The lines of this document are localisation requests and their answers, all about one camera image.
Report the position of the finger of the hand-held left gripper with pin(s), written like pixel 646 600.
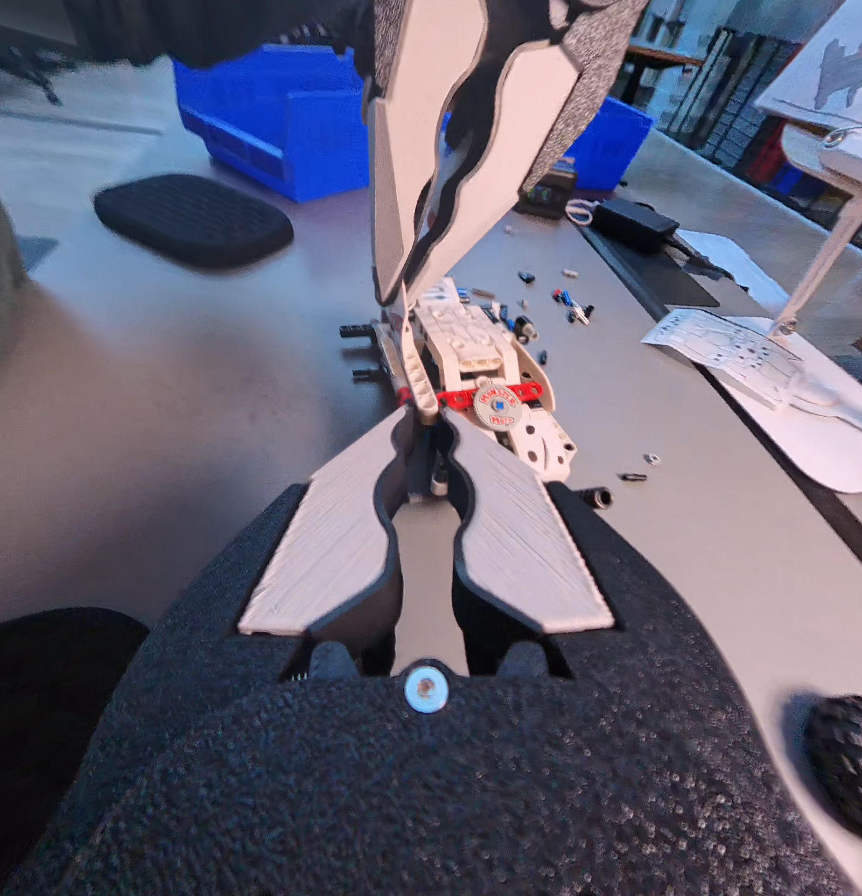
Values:
pixel 522 119
pixel 410 105

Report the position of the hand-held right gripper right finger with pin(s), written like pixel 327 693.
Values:
pixel 536 553

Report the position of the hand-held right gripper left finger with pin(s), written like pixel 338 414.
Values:
pixel 319 553

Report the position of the white lego panel subassembly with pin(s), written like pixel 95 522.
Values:
pixel 420 378

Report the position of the white lego truck model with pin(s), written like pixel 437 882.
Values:
pixel 473 350

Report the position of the lego instruction booklet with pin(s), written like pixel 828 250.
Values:
pixel 823 70

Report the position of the black lego connector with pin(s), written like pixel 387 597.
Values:
pixel 595 497
pixel 525 327

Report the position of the lego sticker sheet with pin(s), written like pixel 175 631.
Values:
pixel 725 350

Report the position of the black lego tyre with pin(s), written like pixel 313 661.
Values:
pixel 851 763

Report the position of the small black device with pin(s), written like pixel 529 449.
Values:
pixel 543 192

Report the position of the blue storage bin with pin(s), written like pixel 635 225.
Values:
pixel 613 147
pixel 291 140

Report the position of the black power adapter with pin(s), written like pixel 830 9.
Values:
pixel 634 224

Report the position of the shelf of red blue bins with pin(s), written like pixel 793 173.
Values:
pixel 746 126

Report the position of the white paper sheet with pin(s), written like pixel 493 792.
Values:
pixel 732 262

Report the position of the white booklet stand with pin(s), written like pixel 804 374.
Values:
pixel 837 448

